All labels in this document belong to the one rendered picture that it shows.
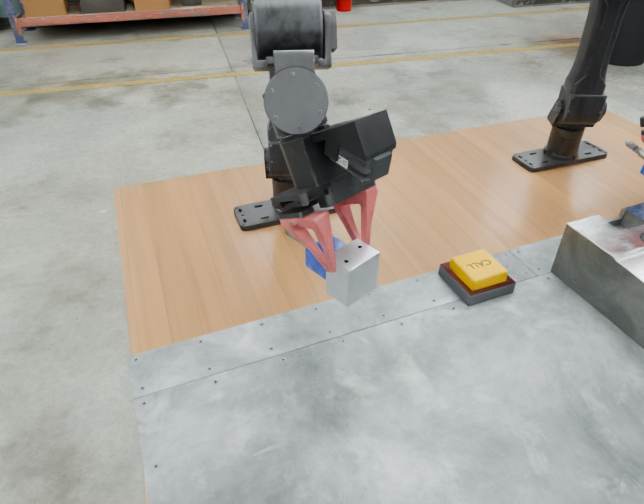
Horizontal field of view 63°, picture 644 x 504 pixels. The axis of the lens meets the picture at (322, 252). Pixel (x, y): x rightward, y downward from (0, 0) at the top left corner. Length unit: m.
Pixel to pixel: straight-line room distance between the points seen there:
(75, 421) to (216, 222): 0.97
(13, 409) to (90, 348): 0.28
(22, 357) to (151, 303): 1.24
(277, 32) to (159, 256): 0.46
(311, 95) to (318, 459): 0.37
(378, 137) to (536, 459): 0.38
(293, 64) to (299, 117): 0.04
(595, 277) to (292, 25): 0.53
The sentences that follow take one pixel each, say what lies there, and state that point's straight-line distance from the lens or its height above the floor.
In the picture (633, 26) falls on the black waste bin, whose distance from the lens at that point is 4.83.
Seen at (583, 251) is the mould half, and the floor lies 0.87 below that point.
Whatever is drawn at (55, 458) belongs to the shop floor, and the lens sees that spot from 1.70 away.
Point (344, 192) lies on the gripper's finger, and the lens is 0.55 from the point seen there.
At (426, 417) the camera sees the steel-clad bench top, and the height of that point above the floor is 0.80.
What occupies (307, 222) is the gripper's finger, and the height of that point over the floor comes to 1.01.
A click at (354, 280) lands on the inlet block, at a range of 0.58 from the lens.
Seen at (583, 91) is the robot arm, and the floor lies 0.96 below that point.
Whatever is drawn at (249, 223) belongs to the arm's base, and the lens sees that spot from 0.91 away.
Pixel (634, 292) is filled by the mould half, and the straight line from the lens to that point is 0.79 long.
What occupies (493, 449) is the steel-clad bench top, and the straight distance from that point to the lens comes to 0.63.
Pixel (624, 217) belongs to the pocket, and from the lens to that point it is 0.92.
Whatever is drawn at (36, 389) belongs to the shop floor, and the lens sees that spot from 1.89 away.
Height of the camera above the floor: 1.31
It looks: 37 degrees down
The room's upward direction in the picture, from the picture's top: straight up
